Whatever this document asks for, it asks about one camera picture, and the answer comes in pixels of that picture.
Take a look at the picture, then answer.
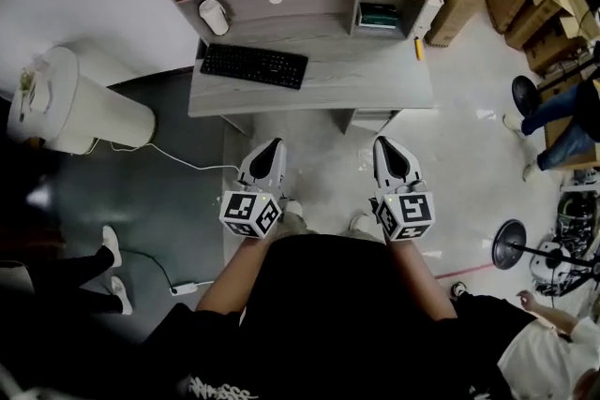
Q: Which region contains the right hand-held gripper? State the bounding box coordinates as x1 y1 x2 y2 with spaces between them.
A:
369 135 437 244

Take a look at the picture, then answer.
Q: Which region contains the black round stand base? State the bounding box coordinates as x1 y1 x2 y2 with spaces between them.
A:
492 219 600 271

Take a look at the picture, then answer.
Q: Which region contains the person's right white shoe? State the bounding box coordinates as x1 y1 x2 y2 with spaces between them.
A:
348 212 374 231

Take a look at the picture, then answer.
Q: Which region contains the white ribbed cylinder appliance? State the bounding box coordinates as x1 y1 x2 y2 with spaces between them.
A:
6 43 157 156

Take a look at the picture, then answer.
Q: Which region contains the red floor tape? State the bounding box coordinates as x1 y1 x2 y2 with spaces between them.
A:
434 262 497 281

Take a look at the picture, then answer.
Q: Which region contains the green box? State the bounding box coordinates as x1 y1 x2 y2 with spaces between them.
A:
357 1 399 31

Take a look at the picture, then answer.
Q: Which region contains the white power cable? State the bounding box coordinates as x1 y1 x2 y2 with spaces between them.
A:
88 136 241 172

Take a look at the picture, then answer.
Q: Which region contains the person's right forearm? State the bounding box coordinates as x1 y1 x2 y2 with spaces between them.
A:
386 236 458 322

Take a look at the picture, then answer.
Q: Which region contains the white power strip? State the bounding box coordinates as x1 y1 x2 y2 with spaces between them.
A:
169 279 216 297

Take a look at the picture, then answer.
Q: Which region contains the black round stool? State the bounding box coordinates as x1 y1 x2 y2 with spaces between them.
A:
511 74 544 117

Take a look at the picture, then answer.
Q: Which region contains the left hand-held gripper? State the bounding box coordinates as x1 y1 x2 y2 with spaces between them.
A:
219 138 289 241

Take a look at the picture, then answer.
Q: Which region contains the flat cardboard box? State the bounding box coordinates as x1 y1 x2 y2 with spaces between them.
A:
503 0 600 74

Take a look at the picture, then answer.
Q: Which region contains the person's left forearm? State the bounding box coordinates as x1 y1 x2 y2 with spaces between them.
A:
194 230 274 316

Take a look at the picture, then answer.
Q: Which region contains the black power cable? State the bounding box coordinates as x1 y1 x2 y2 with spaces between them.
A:
120 248 176 291

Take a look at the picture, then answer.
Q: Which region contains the tangle of cables and equipment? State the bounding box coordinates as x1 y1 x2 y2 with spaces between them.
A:
528 168 600 299

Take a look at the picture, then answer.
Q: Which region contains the person's black shirt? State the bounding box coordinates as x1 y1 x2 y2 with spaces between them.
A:
116 232 538 400

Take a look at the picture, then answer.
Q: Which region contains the black keyboard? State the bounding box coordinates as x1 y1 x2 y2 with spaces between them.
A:
200 43 309 91

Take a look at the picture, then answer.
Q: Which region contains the grey wooden desk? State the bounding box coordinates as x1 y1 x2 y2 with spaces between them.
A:
187 36 435 137

